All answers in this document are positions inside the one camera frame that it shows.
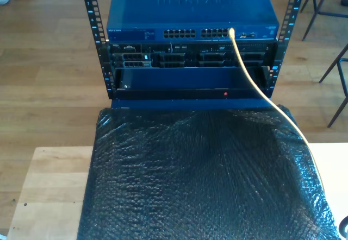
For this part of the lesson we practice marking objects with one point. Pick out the black rack server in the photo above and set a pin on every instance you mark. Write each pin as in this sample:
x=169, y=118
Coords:
x=190, y=58

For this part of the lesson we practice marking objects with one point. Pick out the black bubble wrap mat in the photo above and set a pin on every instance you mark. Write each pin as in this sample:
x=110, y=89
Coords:
x=176, y=183

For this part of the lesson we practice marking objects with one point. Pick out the black metal stool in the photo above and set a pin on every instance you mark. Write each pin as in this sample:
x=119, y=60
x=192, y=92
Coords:
x=326, y=13

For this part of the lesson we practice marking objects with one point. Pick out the blue network switch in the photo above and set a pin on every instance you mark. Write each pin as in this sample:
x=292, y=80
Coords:
x=190, y=9

